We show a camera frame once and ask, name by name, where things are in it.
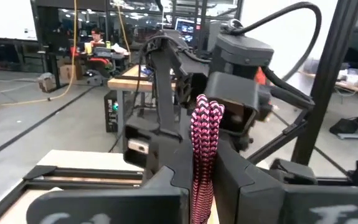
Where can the orange object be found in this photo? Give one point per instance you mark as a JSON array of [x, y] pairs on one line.
[[260, 76]]

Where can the lit computer monitor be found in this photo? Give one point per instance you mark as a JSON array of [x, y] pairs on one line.
[[185, 29]]

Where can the grey wrapped box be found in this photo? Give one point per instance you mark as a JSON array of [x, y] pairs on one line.
[[46, 82]]

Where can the wooden workbench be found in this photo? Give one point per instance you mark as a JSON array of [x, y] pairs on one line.
[[129, 84]]

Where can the red and black chair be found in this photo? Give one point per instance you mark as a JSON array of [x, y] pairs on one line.
[[99, 60]]

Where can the black bag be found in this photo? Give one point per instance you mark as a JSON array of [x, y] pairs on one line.
[[345, 126]]

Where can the cardboard box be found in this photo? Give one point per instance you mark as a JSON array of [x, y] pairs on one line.
[[68, 72]]

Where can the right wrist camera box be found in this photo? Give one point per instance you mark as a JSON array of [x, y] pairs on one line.
[[244, 49]]

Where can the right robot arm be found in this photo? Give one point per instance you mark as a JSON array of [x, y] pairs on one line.
[[164, 93]]

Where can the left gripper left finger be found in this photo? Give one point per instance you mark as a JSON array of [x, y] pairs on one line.
[[178, 161]]

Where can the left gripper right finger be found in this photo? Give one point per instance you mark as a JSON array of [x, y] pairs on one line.
[[247, 193]]

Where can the cluttered wooden desk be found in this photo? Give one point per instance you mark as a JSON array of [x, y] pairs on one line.
[[353, 87]]

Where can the black aluminium table frame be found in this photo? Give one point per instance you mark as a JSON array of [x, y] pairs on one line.
[[328, 77]]

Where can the person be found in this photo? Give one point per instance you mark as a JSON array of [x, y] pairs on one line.
[[97, 37]]

